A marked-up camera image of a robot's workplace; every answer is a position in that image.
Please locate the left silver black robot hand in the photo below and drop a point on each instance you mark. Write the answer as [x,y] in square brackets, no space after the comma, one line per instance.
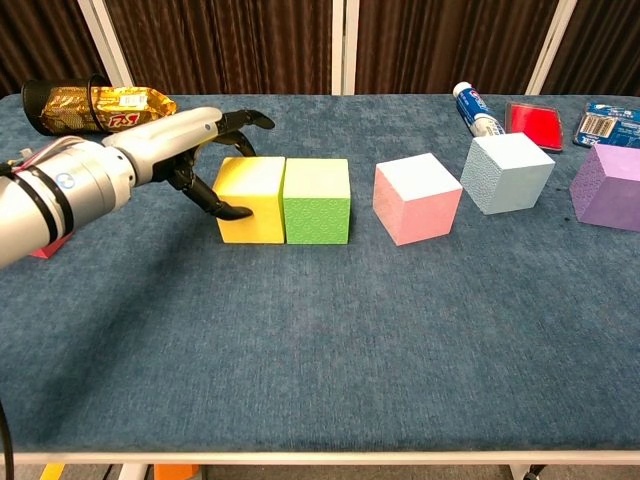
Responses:
[165,137]

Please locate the blue cookie box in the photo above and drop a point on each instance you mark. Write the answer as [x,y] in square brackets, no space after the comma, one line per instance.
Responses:
[605,125]

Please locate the gold foil snack packet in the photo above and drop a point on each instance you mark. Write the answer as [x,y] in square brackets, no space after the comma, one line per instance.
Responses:
[140,112]

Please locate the purple cube block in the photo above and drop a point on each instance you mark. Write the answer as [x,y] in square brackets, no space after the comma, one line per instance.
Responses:
[610,200]

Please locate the green cube block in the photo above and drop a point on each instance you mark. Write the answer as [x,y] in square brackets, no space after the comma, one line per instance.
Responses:
[315,220]

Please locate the orange object under table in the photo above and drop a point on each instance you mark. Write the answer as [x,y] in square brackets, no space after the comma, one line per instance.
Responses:
[175,472]

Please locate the red cube block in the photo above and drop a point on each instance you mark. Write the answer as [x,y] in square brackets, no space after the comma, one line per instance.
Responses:
[47,250]

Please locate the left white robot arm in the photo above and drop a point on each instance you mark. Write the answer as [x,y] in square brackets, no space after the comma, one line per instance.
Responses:
[30,215]

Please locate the yellow cube block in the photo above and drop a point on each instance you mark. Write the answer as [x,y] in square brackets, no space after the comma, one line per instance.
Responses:
[260,190]

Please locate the light blue cube block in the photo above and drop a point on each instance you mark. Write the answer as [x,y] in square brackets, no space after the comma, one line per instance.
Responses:
[515,185]

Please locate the pink cube block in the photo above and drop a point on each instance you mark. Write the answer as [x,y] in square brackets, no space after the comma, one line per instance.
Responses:
[425,215]

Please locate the blue white toothpaste tube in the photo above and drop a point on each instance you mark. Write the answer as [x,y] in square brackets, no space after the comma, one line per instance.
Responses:
[472,107]

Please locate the white partition post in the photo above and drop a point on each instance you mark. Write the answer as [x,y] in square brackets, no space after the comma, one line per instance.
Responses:
[345,50]
[107,50]
[547,55]

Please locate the black mesh pen cup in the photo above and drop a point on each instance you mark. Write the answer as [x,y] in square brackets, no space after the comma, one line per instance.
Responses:
[32,100]

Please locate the red ink pad case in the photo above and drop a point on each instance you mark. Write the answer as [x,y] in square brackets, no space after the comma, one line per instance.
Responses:
[532,122]

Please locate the yellow floor tape strip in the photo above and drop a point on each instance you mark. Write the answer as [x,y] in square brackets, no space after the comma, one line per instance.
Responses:
[51,473]

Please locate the brown pleated curtain panel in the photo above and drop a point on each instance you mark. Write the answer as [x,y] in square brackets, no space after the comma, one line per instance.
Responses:
[40,40]
[450,40]
[225,45]
[610,40]

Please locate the white table leg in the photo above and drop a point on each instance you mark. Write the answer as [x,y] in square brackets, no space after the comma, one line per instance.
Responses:
[132,473]
[519,473]

